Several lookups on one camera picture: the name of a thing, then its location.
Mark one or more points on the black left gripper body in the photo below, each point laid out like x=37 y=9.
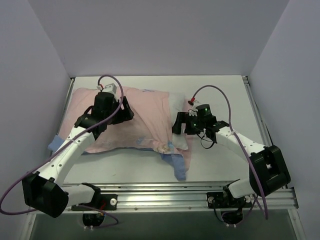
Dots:
x=122 y=110

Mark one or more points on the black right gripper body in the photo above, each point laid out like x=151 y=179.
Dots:
x=185 y=124

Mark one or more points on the white pillow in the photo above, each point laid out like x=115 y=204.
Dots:
x=176 y=102

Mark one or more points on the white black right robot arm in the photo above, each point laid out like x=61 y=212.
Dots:
x=267 y=170

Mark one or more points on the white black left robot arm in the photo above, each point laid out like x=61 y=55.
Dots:
x=43 y=189

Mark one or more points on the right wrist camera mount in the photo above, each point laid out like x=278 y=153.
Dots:
x=193 y=102

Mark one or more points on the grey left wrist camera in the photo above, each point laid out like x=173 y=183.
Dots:
x=110 y=88

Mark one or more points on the aluminium table edge rail left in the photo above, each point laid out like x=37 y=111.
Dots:
x=58 y=141

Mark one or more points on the aluminium table edge rail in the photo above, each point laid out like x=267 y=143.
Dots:
x=262 y=127
x=58 y=141

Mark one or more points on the aluminium table edge rail right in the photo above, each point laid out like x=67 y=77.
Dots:
x=262 y=127

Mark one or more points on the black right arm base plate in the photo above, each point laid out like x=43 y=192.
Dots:
x=220 y=200

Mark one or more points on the aluminium front rail frame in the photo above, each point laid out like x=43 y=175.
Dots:
x=164 y=197

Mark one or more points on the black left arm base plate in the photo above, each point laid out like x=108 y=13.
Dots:
x=104 y=202

